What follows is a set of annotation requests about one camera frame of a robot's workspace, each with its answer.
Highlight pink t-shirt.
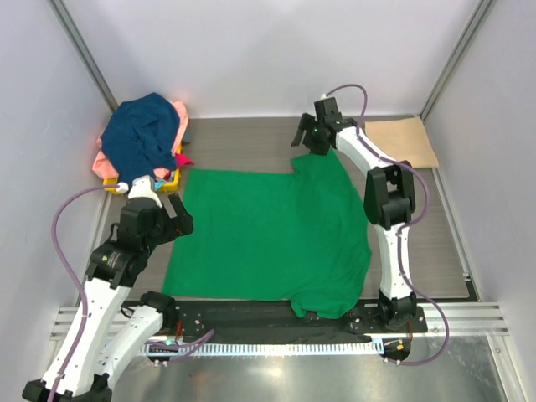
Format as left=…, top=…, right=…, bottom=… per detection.
left=92, top=100, right=189, bottom=179

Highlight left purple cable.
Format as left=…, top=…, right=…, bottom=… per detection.
left=45, top=186, right=215, bottom=402

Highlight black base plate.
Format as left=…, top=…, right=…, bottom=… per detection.
left=161, top=300, right=428, bottom=345

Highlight yellow plastic bin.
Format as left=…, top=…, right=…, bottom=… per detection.
left=102, top=168, right=181, bottom=195

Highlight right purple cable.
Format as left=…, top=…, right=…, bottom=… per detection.
left=320, top=83, right=451, bottom=368

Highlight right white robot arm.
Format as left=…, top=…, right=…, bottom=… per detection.
left=291, top=96, right=417, bottom=332

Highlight magenta cloth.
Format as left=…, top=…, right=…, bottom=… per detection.
left=174, top=153, right=194, bottom=169

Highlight green t-shirt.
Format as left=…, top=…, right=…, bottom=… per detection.
left=162, top=152, right=372, bottom=319

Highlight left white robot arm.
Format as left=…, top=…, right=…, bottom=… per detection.
left=22, top=193, right=193, bottom=401

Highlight light blue cloth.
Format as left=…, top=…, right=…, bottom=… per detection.
left=154, top=180, right=168, bottom=192

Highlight aluminium frame rail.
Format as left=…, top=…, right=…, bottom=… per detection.
left=49, top=302, right=509, bottom=341

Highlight slotted cable duct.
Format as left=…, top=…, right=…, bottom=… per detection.
left=138, top=338, right=384, bottom=358

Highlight navy blue t-shirt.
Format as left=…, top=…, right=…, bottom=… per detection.
left=100, top=93, right=180, bottom=185

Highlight purple cable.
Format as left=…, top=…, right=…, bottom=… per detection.
left=320, top=83, right=451, bottom=368
left=45, top=186, right=215, bottom=402

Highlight folded beige t-shirt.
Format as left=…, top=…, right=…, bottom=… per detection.
left=365, top=116, right=439, bottom=168

